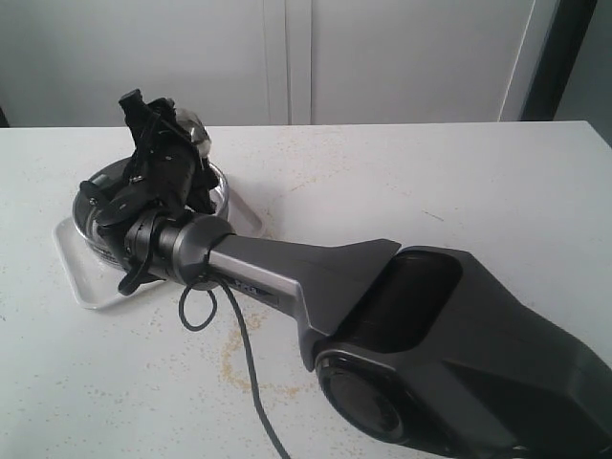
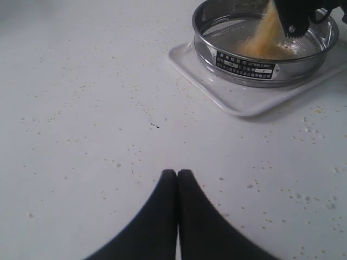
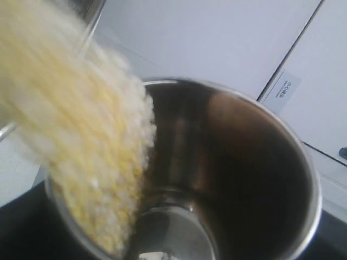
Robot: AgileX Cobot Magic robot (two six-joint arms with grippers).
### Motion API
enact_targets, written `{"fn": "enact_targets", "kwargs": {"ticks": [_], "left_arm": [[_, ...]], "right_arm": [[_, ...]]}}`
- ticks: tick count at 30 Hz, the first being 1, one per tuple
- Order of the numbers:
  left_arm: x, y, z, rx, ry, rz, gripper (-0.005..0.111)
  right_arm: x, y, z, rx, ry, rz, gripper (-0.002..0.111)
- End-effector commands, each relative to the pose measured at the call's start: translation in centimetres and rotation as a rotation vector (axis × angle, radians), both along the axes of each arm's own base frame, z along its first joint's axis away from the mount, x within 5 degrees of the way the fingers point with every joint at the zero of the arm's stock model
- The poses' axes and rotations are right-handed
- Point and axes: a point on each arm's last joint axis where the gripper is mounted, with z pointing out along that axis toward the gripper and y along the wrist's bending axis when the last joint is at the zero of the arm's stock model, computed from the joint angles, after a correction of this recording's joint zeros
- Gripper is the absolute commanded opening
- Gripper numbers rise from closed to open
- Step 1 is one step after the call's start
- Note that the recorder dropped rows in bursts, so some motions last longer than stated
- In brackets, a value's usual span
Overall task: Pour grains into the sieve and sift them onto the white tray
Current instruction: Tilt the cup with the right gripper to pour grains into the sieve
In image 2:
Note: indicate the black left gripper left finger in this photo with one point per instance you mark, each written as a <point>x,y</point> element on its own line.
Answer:
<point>152,233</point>

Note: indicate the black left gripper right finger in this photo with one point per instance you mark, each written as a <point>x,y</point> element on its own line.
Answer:
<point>203,232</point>

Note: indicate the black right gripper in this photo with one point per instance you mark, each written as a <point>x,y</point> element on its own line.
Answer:
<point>297,16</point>

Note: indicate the round steel mesh sieve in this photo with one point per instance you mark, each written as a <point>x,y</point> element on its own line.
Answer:
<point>223,33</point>

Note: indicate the yellow grain pile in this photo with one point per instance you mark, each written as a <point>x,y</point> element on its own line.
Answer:
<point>264,43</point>

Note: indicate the white rectangular plastic tray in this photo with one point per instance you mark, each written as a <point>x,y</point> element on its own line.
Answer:
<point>245,101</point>

